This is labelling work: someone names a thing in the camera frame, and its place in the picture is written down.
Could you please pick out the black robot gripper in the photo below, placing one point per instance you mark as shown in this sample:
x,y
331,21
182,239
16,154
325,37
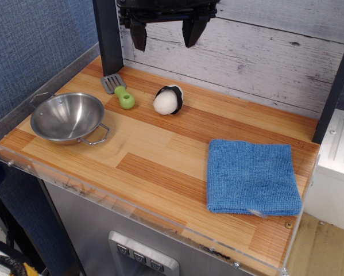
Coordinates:
x,y
194,14

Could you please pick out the white sushi with black band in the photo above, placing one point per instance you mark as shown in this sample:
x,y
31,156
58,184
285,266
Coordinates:
x,y
168,100

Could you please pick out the blue folded cloth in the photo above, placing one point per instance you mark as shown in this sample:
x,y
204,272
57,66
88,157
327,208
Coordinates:
x,y
247,178

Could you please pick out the clear acrylic front guard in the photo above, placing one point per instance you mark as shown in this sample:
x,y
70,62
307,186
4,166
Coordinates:
x,y
163,199

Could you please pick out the stainless steel toy cabinet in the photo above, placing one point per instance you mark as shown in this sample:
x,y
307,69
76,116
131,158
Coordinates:
x,y
88,225

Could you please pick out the silver dispenser button panel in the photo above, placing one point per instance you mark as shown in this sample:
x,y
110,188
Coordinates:
x,y
133,257

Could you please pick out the white ribbed side appliance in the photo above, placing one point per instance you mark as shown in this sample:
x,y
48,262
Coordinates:
x,y
325,196

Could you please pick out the yellow object at corner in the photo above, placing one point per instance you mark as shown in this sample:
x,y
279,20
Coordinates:
x,y
30,271

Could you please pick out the dark left vertical post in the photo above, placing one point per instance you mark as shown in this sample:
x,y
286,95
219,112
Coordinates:
x,y
106,18

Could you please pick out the dark vertical post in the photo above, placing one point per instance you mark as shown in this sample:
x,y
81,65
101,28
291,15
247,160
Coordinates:
x,y
330,105
106,18

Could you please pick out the green handled grey spatula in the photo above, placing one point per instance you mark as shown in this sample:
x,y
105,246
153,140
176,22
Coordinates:
x,y
114,84

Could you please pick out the stainless steel bowl with handles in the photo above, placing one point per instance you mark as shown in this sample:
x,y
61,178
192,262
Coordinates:
x,y
69,118

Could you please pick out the dark right vertical post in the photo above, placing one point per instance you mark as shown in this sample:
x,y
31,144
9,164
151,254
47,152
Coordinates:
x,y
330,105

